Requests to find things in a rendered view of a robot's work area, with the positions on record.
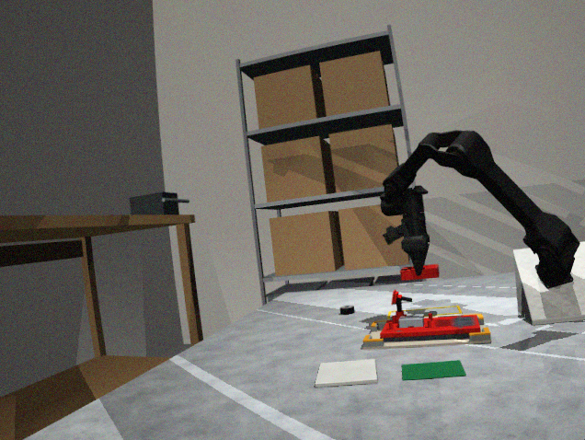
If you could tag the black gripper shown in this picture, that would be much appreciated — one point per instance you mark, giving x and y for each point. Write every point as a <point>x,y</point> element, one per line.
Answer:
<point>416,244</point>

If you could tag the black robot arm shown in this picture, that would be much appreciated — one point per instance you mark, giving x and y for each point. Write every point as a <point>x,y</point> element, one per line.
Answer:
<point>546,234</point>

